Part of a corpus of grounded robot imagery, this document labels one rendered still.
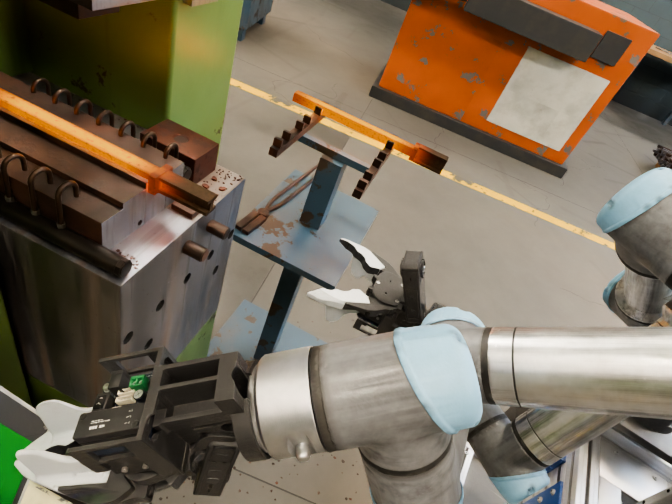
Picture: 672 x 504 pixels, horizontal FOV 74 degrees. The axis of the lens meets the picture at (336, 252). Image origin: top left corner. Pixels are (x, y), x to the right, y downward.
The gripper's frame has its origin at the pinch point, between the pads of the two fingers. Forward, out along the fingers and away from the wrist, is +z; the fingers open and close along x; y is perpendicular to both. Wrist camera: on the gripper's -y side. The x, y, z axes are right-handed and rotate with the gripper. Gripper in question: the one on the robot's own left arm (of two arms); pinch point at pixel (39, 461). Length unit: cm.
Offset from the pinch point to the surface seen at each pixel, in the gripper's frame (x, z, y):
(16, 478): -0.3, 4.5, -2.9
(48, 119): -55, 18, 7
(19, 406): -6.1, 5.2, -0.7
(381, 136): -87, -38, -29
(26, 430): -4.6, 5.2, -2.5
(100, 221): -35.6, 7.5, -1.8
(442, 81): -354, -116, -146
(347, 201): -94, -25, -52
